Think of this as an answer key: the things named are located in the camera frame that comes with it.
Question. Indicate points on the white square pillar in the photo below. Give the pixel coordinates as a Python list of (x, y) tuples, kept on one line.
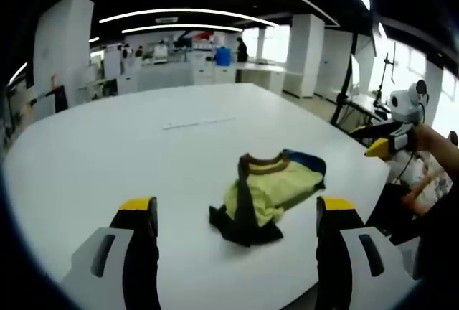
[(305, 55), (62, 55)]

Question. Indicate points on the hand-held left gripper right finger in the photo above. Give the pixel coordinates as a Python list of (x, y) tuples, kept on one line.
[(362, 274)]

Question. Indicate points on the white counter cabinets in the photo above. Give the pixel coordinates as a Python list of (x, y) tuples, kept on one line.
[(201, 73)]

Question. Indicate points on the short curved ceiling light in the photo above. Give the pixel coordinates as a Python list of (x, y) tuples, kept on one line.
[(183, 27)]

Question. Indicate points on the long curved ceiling light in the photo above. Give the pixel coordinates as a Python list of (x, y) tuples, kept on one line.
[(186, 13)]

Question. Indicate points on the black slanted stand pole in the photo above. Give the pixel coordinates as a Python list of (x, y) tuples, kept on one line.
[(346, 80)]

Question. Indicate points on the person's dark trousers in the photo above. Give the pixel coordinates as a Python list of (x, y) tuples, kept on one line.
[(391, 206)]

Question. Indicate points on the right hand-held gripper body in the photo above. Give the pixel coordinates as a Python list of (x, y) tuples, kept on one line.
[(407, 107)]

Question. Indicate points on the person's right hand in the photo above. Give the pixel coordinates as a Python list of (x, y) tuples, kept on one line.
[(425, 138)]

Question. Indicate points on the blue barrel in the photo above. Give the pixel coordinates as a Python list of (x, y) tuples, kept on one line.
[(223, 56)]

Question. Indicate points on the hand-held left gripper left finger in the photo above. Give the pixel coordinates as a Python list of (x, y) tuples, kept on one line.
[(107, 270)]

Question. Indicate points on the yellow-green garment with dark trim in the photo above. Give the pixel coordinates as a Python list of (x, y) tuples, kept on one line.
[(272, 184)]

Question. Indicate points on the black clamp stand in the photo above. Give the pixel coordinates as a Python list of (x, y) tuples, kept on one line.
[(385, 80)]

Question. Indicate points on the person's patterned light shirt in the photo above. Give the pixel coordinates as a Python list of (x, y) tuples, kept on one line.
[(426, 181)]

